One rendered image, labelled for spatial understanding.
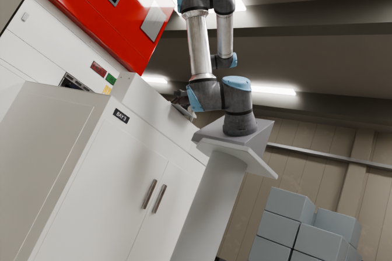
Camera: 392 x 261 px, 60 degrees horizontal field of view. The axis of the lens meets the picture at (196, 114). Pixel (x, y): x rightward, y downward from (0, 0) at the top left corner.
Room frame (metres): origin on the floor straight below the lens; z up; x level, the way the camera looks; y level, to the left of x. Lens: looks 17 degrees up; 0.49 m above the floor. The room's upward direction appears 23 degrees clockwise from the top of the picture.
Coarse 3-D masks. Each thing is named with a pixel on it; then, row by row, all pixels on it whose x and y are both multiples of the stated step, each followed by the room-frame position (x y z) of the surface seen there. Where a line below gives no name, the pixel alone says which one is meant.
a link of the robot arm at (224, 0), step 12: (216, 0) 1.20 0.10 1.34; (228, 0) 1.21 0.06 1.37; (216, 12) 1.28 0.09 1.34; (228, 12) 1.26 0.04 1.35; (216, 24) 1.37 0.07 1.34; (228, 24) 1.33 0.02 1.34; (228, 36) 1.39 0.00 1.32; (228, 48) 1.46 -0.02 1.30; (216, 60) 1.55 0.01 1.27; (228, 60) 1.53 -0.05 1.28
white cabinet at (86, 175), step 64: (0, 128) 1.62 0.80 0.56; (64, 128) 1.36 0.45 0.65; (128, 128) 1.39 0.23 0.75; (0, 192) 1.46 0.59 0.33; (64, 192) 1.27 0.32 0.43; (128, 192) 1.51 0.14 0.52; (192, 192) 1.89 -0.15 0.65; (0, 256) 1.34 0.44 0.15; (64, 256) 1.37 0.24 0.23; (128, 256) 1.65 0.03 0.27
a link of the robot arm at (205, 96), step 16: (192, 0) 1.20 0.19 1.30; (208, 0) 1.20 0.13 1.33; (192, 16) 1.23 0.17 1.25; (192, 32) 1.25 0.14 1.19; (192, 48) 1.27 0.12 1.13; (208, 48) 1.27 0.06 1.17; (192, 64) 1.29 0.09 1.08; (208, 64) 1.28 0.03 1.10; (192, 80) 1.30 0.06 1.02; (208, 80) 1.28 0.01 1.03; (192, 96) 1.30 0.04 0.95; (208, 96) 1.29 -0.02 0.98
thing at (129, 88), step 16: (128, 80) 1.32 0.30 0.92; (144, 80) 1.36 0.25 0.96; (128, 96) 1.33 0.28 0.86; (144, 96) 1.39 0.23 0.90; (160, 96) 1.46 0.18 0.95; (144, 112) 1.42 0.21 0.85; (160, 112) 1.50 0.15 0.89; (176, 112) 1.58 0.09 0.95; (160, 128) 1.53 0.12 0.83; (176, 128) 1.62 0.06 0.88; (192, 128) 1.72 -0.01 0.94
